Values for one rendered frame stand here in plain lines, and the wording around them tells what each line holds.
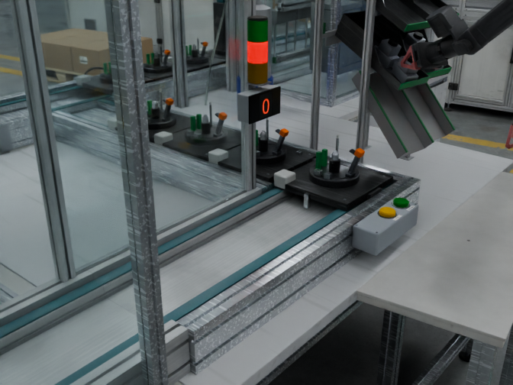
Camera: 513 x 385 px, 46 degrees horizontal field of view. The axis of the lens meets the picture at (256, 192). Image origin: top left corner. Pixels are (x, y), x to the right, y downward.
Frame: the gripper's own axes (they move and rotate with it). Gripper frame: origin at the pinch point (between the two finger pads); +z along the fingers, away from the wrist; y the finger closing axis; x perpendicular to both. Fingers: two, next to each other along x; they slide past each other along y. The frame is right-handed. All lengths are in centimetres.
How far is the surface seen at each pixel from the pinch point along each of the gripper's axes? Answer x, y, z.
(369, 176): 29.8, 15.3, 6.9
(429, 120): 14.6, -19.3, 15.5
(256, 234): 40, 54, 6
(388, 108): 10.1, -1.9, 13.7
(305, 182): 28.6, 33.1, 12.2
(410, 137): 19.9, -5.6, 10.8
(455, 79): -49, -296, 252
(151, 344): 51, 96, -33
